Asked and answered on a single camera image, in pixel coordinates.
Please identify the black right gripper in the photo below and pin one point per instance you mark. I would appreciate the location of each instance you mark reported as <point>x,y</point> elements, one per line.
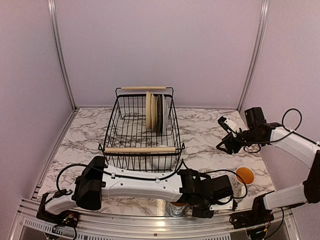
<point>227,140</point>

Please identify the red and teal plate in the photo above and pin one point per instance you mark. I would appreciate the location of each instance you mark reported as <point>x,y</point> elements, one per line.
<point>164,114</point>

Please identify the black wire dish rack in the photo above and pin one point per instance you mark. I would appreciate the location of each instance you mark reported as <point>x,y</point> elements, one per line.
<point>127,143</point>

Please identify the cream bird pattern plate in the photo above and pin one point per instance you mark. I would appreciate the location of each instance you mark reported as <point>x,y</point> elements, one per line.
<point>153,112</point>

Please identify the large white bowl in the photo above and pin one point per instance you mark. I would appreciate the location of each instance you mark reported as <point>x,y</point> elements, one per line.
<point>163,162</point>

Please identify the grey reindeer plate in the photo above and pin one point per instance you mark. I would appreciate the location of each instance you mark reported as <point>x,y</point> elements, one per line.
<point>159,125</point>

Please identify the pale yellow round plate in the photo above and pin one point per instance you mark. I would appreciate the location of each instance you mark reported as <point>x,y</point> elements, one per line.
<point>148,111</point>

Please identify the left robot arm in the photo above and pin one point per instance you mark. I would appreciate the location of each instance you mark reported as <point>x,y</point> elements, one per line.
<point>97,180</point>

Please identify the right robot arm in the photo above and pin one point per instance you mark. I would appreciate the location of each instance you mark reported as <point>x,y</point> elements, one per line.
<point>281,141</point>

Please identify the white patterned mug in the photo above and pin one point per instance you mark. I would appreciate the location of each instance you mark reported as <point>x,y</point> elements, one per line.
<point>240,181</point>

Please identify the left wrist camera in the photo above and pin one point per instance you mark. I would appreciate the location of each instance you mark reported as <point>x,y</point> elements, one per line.
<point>224,204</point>

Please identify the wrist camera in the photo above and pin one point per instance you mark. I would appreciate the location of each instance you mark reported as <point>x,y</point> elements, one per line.
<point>229,125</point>
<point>224,204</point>

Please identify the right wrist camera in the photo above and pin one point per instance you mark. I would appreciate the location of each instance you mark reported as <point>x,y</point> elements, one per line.
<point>229,125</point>

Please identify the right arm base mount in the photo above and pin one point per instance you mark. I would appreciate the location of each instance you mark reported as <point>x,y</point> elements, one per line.
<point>250,218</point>

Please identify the blue handled mug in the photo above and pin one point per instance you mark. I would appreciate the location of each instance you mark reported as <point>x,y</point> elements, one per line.
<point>176,209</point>

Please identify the aluminium front rail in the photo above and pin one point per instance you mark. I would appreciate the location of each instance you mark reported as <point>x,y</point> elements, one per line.
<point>101,226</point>

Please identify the right aluminium frame post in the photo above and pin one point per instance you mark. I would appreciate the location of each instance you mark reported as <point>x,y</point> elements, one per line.
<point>257,47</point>

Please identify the aluminium frame post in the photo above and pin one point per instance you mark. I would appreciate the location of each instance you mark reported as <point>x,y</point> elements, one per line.
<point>59,51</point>
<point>257,47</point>

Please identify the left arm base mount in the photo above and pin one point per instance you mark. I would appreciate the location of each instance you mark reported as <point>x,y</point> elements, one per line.
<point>67,218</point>

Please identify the left aluminium frame post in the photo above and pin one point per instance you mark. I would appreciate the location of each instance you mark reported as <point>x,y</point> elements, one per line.
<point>59,51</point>

